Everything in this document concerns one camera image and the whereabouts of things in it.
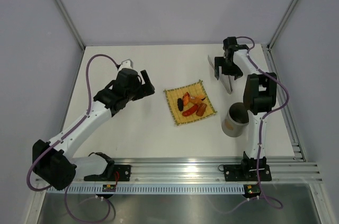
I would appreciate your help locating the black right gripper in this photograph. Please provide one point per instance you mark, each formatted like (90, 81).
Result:
(219, 61)

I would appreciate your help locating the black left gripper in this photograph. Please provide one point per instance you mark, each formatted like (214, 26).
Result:
(145, 89)

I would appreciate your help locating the stainless steel tongs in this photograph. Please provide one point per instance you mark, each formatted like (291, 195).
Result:
(224, 79)

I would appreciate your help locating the orange salmon slice toy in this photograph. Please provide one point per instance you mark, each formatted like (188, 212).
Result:
(197, 99)

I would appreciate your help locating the bamboo woven tray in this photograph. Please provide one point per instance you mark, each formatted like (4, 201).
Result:
(194, 89)

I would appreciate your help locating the grey metal lunch canister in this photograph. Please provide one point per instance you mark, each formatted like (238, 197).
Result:
(234, 123)

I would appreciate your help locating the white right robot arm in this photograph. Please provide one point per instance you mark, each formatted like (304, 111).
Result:
(259, 99)

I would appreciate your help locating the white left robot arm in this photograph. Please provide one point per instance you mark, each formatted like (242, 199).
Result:
(54, 160)

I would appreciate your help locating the black sea cucumber toy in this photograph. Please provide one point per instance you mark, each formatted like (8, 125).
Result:
(180, 104)

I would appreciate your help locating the orange fried fish toy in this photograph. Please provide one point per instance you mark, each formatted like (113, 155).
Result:
(186, 98)

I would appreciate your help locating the brown grilled sausage toy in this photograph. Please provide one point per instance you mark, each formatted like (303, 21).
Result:
(201, 109)

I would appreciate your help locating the red sausage toy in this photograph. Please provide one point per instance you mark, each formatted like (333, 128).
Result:
(190, 111)

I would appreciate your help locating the left small circuit board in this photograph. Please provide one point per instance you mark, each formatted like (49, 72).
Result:
(109, 188)

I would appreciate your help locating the small circuit board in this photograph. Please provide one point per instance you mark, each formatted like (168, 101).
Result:
(109, 188)
(252, 189)

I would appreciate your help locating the right small circuit board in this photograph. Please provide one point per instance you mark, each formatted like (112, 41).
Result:
(252, 189)

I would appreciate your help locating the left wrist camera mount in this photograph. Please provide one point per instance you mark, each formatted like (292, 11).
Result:
(126, 64)

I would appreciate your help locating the right aluminium frame post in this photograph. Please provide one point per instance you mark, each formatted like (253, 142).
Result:
(282, 24)

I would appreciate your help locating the aluminium frame post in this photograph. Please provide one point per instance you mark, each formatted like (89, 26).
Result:
(70, 24)
(282, 24)

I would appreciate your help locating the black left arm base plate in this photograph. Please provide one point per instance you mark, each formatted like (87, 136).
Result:
(120, 172)

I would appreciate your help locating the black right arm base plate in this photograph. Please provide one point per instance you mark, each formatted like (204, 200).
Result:
(235, 173)

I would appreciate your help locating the left aluminium frame post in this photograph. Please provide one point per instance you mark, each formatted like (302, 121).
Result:
(70, 24)

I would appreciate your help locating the white slotted cable duct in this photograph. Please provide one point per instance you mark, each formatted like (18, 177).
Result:
(170, 189)

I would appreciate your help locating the aluminium front rail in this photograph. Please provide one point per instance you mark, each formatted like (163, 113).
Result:
(208, 170)

